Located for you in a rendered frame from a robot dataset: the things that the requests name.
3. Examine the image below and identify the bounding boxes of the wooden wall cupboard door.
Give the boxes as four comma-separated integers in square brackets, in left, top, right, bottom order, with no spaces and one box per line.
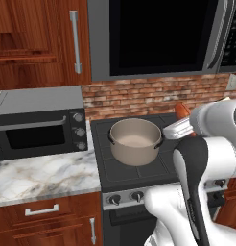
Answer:
[0,0,92,91]

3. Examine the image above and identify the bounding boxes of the black stove knob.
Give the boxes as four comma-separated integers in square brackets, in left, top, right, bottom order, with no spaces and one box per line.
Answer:
[130,190,145,203]
[214,179,227,189]
[107,193,122,207]

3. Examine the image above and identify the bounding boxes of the grey microwave door handle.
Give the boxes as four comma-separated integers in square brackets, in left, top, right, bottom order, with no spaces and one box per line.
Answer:
[206,0,236,70]

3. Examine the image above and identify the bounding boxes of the white drawer handle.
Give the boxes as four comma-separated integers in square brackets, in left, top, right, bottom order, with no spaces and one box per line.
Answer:
[24,203,59,217]

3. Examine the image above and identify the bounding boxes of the short grey cupboard handle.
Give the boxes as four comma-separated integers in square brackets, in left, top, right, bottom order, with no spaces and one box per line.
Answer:
[88,217,98,246]

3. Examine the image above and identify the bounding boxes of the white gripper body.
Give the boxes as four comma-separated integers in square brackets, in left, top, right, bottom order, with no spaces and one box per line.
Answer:
[162,116,195,141]

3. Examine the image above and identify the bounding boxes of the beige cooking pot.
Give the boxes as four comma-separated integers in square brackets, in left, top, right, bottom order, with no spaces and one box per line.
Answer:
[106,117,165,167]

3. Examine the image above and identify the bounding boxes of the toaster oven glass door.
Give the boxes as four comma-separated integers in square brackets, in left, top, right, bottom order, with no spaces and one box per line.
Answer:
[0,115,74,160]

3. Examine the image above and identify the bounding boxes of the black oven door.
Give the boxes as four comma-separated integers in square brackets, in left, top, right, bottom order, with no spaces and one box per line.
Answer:
[102,205,221,246]

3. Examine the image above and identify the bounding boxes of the wooden drawer front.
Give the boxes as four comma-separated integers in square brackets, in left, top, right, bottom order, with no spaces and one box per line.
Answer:
[0,191,103,229]

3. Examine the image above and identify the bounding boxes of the black microwave door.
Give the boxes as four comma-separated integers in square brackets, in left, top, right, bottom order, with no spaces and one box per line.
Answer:
[108,0,235,77]

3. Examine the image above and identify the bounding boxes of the wooden base cupboard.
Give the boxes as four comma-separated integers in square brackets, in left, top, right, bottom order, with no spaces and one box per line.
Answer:
[215,177,236,233]

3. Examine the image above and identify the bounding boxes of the grey black toaster oven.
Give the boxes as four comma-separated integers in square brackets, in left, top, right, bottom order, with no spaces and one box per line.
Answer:
[0,85,89,161]

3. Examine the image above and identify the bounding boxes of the grey toaster oven knob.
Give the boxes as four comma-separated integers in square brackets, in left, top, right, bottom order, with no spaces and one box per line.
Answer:
[74,126,86,138]
[72,111,85,123]
[76,141,88,152]

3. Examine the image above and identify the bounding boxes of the grey microwave oven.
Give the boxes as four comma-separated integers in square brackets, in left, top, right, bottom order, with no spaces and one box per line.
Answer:
[86,0,236,82]

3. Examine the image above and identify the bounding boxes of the orange sweet potato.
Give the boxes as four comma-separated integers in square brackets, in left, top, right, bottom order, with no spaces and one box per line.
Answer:
[174,102,192,120]

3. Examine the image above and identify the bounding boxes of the wooden base cupboard door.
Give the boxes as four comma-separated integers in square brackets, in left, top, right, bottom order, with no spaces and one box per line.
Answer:
[0,219,104,246]

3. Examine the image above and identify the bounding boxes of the long grey cupboard handle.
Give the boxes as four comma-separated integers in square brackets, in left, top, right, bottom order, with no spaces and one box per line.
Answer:
[69,10,83,75]

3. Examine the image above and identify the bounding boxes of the black stove with hob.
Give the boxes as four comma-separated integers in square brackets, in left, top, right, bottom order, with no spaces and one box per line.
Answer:
[90,111,229,246]

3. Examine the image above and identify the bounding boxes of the white wall socket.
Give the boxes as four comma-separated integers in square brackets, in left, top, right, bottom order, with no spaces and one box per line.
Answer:
[225,73,236,91]

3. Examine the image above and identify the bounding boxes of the grey toaster oven handle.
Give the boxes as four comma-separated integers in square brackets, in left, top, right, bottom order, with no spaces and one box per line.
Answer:
[0,115,68,133]

